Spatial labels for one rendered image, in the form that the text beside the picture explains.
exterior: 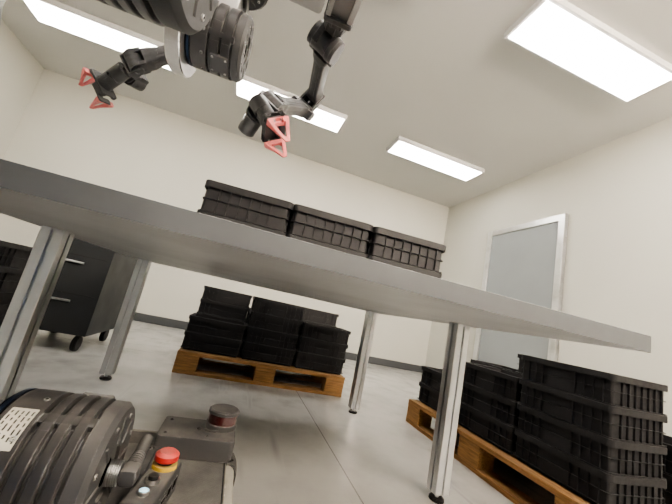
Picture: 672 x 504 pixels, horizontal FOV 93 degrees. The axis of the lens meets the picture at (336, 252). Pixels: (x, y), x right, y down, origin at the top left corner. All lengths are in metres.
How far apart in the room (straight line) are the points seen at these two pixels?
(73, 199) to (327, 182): 4.54
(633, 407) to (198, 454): 1.46
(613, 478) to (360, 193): 4.33
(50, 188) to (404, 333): 4.92
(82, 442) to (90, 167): 4.74
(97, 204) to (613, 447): 1.62
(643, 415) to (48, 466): 1.67
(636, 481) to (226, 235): 1.58
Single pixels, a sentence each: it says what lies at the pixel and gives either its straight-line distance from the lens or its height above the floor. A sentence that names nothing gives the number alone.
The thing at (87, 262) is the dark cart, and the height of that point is 0.58.
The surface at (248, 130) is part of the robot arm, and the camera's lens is 1.12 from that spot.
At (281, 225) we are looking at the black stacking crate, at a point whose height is 0.84.
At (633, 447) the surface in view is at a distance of 1.67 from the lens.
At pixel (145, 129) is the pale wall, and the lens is 5.18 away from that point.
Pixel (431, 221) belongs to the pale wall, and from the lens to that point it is 5.60.
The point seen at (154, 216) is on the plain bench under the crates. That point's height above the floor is 0.68.
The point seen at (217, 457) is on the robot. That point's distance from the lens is 0.83.
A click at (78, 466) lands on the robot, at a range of 0.50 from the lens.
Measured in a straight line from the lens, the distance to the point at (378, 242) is 1.17.
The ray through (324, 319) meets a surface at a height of 0.52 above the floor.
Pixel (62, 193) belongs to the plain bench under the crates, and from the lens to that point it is 0.61.
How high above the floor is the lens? 0.59
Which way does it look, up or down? 11 degrees up
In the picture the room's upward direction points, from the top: 12 degrees clockwise
